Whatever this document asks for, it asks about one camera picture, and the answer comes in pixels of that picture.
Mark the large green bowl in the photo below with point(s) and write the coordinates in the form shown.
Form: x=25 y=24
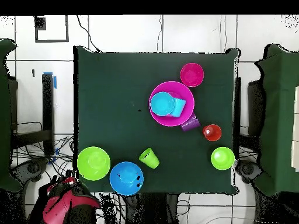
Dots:
x=94 y=163

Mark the large blue bowl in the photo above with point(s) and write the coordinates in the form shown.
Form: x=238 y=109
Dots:
x=126 y=178

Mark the green cup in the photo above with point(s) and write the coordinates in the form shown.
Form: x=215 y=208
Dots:
x=149 y=158

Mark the small cyan bowl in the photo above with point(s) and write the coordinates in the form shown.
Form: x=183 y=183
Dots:
x=162 y=104

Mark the blue cup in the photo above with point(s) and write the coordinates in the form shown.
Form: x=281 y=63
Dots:
x=179 y=107

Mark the large pink bowl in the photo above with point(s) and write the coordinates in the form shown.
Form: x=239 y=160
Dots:
x=186 y=116

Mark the purple cup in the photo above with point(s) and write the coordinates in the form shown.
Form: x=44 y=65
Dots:
x=192 y=123

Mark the small green bowl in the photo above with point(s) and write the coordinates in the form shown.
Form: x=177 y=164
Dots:
x=222 y=158

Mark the small magenta bowl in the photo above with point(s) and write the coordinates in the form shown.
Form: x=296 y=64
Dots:
x=192 y=74

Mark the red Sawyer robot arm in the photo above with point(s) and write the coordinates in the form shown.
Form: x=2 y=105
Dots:
x=70 y=205

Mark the stack of white boxes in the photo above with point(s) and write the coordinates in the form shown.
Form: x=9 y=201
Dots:
x=296 y=128

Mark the grey chair base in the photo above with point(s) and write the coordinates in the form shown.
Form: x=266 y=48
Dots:
x=247 y=169
x=32 y=168

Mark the black metal stand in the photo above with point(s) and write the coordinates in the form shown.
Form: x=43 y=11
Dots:
x=48 y=112

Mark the green cloth side table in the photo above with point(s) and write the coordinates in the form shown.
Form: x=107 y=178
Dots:
x=4 y=116
x=280 y=116

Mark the black box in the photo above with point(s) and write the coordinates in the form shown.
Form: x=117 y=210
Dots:
x=12 y=105
x=255 y=109

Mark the blue tape strip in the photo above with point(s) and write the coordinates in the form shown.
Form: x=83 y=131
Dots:
x=55 y=82

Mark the dark green tablecloth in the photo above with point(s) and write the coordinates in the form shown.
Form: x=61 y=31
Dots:
x=116 y=74

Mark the orange red cup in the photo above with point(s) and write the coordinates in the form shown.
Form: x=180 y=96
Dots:
x=212 y=132

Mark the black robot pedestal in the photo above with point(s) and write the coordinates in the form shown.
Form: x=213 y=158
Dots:
x=151 y=210

